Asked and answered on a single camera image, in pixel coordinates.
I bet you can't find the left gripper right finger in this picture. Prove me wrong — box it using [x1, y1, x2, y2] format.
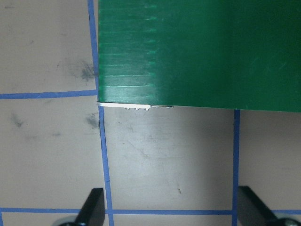
[237, 186, 278, 226]

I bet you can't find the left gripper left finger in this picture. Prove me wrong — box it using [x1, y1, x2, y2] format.
[74, 188, 105, 226]

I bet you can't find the green conveyor belt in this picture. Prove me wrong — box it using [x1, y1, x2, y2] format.
[98, 0, 301, 113]

